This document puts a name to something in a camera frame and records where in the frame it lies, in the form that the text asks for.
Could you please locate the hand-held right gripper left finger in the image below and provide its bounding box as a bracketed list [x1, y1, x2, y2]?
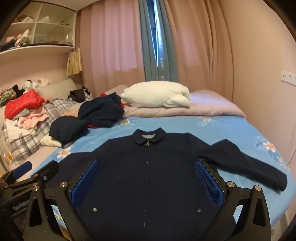
[23, 159, 102, 241]

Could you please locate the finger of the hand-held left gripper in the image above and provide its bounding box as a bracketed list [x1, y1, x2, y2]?
[8, 161, 33, 183]
[28, 160, 60, 186]

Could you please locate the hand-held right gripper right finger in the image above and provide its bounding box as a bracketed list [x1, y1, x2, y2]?
[194, 159, 271, 241]

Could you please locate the navy collared jacket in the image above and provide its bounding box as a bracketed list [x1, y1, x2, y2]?
[59, 127, 288, 241]

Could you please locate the colourful clothes heap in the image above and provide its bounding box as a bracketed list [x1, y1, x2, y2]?
[0, 86, 25, 107]

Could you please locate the clothes heap on shelf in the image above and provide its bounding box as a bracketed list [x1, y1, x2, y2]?
[0, 29, 31, 51]

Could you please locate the pink mattress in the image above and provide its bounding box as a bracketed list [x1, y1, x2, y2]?
[0, 144, 63, 183]

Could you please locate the grey plaid blanket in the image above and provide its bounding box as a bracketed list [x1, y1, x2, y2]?
[1, 97, 93, 158]

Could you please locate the white cloth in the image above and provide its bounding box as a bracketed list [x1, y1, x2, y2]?
[40, 134, 72, 147]

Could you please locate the folded navy garment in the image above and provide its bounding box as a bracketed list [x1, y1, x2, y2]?
[49, 116, 89, 148]

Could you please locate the blue floral bed sheet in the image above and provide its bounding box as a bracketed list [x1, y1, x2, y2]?
[30, 116, 292, 232]

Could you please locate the red padded jacket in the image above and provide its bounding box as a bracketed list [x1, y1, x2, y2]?
[5, 90, 45, 120]

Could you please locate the crumpled navy garment red trim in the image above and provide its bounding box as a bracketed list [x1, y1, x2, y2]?
[79, 92, 125, 128]

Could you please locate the dark cloth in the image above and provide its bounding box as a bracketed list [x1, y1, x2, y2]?
[69, 86, 93, 102]

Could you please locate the beige pillow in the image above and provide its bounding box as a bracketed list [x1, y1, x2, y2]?
[35, 79, 77, 100]

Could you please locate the pink folded quilt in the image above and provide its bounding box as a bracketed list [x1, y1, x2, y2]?
[99, 85, 247, 118]

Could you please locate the white plush toy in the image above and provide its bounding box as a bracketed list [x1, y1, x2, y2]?
[23, 77, 52, 90]

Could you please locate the white pillow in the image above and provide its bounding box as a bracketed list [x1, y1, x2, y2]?
[120, 81, 191, 109]

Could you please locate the beige tasselled cloth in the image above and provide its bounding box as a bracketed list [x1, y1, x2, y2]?
[67, 47, 83, 76]

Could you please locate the white shelf unit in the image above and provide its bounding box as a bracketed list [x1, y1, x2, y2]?
[0, 0, 78, 56]

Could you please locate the grey-blue curtain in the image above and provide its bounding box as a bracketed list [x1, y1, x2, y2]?
[139, 0, 179, 84]

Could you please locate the pink curtain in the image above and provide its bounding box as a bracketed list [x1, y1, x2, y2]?
[80, 0, 145, 98]
[164, 0, 234, 102]

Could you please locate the white wall socket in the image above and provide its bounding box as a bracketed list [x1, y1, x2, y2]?
[281, 70, 296, 87]

